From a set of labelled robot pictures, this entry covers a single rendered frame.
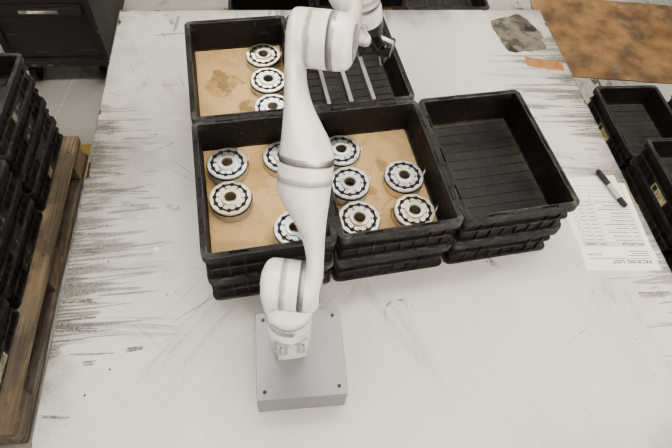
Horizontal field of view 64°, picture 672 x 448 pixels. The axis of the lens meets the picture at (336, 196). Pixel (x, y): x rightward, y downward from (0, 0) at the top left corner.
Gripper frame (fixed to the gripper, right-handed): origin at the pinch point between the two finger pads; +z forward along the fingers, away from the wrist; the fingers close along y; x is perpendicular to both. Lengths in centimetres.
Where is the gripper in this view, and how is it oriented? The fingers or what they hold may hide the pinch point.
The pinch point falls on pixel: (370, 54)
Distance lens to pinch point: 138.1
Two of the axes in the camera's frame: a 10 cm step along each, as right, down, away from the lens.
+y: -8.5, -4.4, 3.0
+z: 1.4, 3.6, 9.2
